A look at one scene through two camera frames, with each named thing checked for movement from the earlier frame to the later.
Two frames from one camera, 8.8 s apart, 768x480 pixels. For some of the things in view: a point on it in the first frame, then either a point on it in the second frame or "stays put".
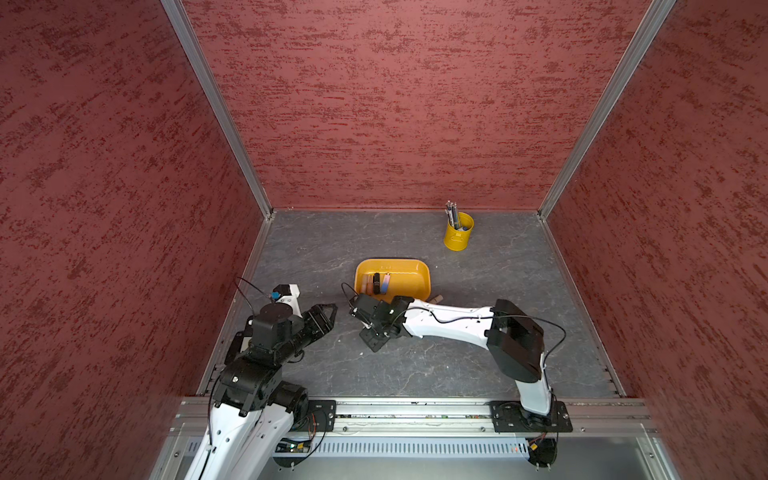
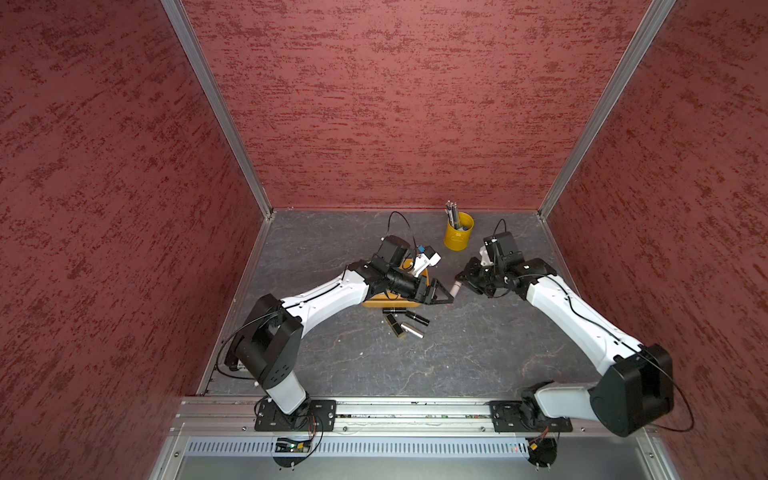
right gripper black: (375, 345) to (468, 277)
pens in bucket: (452, 211) stays put
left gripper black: (318, 321) to (426, 299)
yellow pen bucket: (457, 239) stays put
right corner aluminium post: (648, 28) stays put
